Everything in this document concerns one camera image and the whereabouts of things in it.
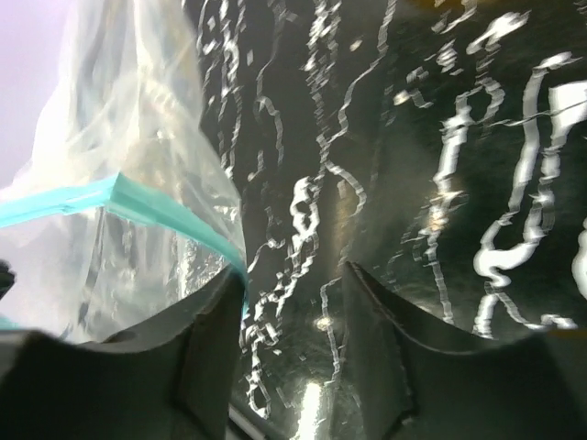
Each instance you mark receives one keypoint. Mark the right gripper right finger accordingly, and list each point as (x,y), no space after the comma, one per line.
(420,378)

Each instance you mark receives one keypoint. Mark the clear bag teal zipper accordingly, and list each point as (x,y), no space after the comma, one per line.
(123,208)

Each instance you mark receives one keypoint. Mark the black marble table mat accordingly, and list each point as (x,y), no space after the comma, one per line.
(439,145)

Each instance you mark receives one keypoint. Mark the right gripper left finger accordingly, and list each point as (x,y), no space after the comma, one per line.
(169,377)

